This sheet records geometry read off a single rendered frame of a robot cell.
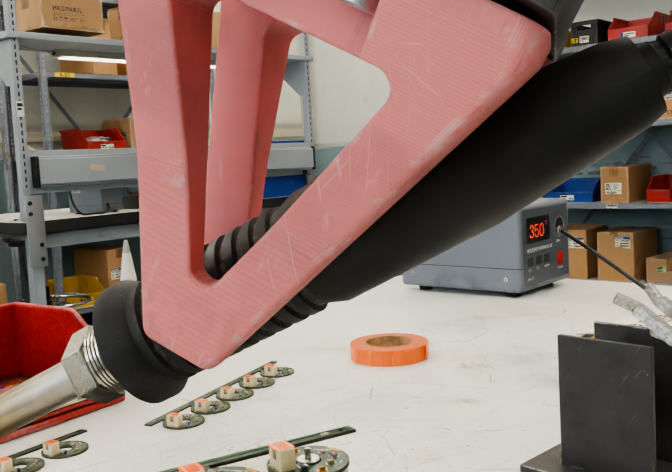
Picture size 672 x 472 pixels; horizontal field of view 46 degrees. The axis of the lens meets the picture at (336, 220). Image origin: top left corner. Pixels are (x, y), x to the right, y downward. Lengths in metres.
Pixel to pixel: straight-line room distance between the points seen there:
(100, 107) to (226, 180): 5.22
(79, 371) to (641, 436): 0.27
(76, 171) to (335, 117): 3.85
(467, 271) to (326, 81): 5.67
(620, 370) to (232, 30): 0.26
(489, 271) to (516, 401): 0.35
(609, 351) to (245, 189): 0.25
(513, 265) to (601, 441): 0.46
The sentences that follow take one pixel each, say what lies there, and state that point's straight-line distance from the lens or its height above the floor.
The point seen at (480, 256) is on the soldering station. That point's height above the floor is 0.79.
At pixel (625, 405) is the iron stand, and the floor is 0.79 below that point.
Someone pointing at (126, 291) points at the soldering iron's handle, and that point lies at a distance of 0.16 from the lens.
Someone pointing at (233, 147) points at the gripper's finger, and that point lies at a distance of 0.16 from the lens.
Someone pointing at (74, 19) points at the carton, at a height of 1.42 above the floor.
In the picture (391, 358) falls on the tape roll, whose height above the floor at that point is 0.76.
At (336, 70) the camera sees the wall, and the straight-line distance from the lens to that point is 6.42.
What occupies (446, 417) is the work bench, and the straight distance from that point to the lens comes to 0.48.
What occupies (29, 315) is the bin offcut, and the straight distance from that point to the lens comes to 0.62.
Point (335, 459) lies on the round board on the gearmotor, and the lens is 0.25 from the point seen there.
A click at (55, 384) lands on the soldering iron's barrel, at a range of 0.17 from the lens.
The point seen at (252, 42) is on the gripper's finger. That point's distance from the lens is 0.16.
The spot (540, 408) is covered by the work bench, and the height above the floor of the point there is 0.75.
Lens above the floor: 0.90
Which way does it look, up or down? 4 degrees down
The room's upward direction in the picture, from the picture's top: 3 degrees counter-clockwise
